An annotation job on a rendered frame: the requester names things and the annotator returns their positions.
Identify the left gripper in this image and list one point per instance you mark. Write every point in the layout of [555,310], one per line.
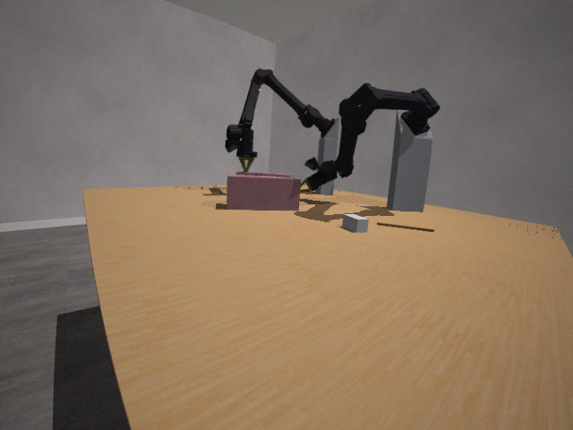
[311,185]

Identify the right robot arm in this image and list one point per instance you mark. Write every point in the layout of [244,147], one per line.
[243,129]

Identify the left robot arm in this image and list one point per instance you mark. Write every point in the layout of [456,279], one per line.
[420,103]

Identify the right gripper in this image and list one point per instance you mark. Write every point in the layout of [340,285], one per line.
[250,157]

